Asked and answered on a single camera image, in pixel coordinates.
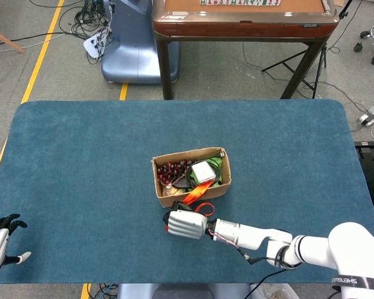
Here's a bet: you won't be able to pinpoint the white badge with orange lanyard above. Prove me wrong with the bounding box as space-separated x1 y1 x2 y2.
165 160 217 231

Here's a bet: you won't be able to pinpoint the black tripod stand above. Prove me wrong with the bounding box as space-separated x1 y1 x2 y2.
261 0 356 100

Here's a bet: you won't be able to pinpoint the row of face-up mahjong tiles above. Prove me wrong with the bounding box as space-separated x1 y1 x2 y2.
199 0 281 6

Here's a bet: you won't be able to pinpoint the tan round bread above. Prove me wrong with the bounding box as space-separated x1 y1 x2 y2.
161 184 184 197

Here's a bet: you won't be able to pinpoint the brown mahjong table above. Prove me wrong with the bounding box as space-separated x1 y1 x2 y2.
151 0 340 100

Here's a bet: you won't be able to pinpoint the tangled black floor cables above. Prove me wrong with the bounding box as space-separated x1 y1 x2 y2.
59 0 113 65

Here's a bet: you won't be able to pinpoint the clear plastic bag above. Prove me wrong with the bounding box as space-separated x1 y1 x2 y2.
251 283 300 299

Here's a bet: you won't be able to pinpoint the light wooden pole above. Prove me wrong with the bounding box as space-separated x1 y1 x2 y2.
0 25 26 54

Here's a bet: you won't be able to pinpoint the brown cardboard box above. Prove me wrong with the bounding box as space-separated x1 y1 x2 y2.
151 146 232 209

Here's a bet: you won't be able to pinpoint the black cable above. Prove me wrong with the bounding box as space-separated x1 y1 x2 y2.
184 159 223 191

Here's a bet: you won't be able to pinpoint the white power strip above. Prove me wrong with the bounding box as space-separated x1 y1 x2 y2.
358 104 374 127
83 26 113 59

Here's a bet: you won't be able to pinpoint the dark red grape bunch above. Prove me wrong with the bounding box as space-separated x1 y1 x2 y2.
156 159 198 185

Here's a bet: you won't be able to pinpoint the bright green cloth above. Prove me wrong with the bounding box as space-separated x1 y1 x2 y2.
205 158 223 187

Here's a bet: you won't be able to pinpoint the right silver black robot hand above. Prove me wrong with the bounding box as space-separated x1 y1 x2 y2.
163 201 209 240

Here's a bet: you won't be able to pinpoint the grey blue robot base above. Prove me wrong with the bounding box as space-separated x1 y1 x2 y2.
117 283 253 299

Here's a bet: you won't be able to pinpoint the blue felt table cover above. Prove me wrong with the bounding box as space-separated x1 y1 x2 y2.
0 99 374 285

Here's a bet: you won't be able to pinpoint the blue grey machine pedestal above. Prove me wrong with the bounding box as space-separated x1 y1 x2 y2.
101 0 181 85

